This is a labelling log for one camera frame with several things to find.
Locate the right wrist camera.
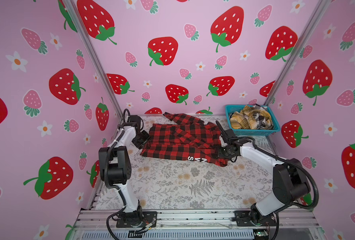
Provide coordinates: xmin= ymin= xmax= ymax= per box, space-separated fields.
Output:
xmin=216 ymin=121 xmax=238 ymax=144

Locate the red black plaid shirt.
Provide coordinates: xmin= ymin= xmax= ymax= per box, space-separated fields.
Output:
xmin=140 ymin=112 xmax=228 ymax=167

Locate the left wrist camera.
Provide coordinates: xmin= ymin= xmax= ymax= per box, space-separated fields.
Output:
xmin=127 ymin=115 xmax=144 ymax=131

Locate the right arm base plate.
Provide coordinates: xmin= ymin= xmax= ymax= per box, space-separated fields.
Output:
xmin=231 ymin=211 xmax=277 ymax=227

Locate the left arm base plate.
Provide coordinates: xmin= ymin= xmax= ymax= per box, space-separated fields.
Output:
xmin=116 ymin=211 xmax=157 ymax=228

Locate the aluminium frame rail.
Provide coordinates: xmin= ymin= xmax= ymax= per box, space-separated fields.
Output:
xmin=74 ymin=209 xmax=320 ymax=230

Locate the teal plastic basket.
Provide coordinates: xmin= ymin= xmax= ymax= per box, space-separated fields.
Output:
xmin=225 ymin=104 xmax=280 ymax=136

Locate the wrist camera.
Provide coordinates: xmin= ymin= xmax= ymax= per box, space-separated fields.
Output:
xmin=127 ymin=115 xmax=144 ymax=131
xmin=216 ymin=121 xmax=238 ymax=144

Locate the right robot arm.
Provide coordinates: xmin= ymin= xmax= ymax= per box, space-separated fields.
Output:
xmin=217 ymin=135 xmax=320 ymax=225

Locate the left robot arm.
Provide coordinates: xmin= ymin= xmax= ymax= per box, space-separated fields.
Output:
xmin=98 ymin=109 xmax=150 ymax=227

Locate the yellow plaid shirt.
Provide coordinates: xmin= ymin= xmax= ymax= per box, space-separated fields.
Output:
xmin=230 ymin=105 xmax=274 ymax=130

